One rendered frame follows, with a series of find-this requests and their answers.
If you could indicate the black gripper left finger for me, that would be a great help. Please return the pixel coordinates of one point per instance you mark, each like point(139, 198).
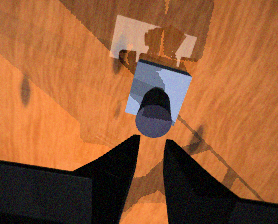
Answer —
point(92, 194)

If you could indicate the light blue square block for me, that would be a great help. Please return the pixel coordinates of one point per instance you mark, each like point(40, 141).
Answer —
point(149, 75)

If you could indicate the black cylinder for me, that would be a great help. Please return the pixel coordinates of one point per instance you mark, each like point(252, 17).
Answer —
point(153, 118)

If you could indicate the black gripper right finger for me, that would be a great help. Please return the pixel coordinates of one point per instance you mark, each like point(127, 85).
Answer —
point(193, 196)

